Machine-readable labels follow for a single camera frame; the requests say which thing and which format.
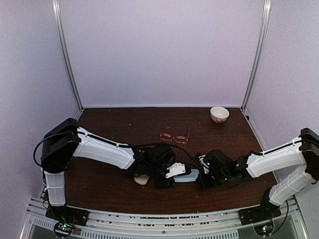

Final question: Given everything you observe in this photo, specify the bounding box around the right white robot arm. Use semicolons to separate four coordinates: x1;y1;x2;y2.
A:
196;128;319;220

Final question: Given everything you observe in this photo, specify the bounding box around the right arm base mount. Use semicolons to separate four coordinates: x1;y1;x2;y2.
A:
238;188;289;238

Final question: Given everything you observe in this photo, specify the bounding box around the aluminium corner post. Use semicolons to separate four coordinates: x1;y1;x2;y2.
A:
52;0;84;112
241;0;272;112

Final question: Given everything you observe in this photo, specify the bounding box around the blue cleaning cloth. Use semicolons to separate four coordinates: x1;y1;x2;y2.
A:
173;169;199;183

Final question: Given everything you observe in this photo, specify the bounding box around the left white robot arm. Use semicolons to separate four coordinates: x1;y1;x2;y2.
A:
34;118;176;221

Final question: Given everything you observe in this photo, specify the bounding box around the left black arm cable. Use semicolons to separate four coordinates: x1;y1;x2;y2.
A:
33;130;200;172

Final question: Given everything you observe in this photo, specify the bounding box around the front aluminium rail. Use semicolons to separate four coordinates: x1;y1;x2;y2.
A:
24;199;307;239

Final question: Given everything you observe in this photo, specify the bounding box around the right aluminium corner post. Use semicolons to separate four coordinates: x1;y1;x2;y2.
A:
241;0;272;112

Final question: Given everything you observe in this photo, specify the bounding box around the black glasses case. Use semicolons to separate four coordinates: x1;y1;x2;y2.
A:
134;174;150;186

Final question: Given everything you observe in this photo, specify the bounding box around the left aluminium corner post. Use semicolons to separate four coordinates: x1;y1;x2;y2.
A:
52;0;84;112

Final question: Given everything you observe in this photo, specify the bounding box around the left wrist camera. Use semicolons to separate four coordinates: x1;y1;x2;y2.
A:
165;163;191;179

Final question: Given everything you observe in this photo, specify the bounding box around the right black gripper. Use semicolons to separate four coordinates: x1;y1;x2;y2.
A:
196;171;229;190

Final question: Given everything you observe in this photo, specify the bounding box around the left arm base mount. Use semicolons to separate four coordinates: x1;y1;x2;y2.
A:
42;200;89;239

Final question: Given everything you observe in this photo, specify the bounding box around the white ceramic bowl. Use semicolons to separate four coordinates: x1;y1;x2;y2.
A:
210;106;230;123

